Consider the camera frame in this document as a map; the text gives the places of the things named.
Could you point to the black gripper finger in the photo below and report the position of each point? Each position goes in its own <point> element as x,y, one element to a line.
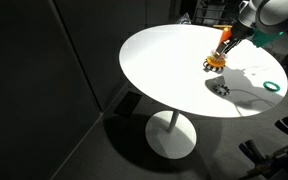
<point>221,49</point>
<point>234,45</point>

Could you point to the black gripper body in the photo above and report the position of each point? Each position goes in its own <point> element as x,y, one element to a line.
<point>240,31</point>

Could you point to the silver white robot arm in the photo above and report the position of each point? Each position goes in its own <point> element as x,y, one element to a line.
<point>277,13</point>

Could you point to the orange rod with base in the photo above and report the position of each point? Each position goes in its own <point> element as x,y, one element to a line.
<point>224,35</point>

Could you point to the orange flat bar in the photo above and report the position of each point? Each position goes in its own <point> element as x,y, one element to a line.
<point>218,26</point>

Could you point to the dark metal rack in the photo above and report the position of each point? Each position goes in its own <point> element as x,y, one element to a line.
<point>214,13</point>

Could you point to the grey triangular object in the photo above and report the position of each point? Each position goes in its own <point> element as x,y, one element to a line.
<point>185,19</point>

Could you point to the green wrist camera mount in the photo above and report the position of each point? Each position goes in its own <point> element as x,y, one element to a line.
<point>264,38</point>

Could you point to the white table pedestal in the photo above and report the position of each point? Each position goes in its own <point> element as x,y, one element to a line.
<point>170,140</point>

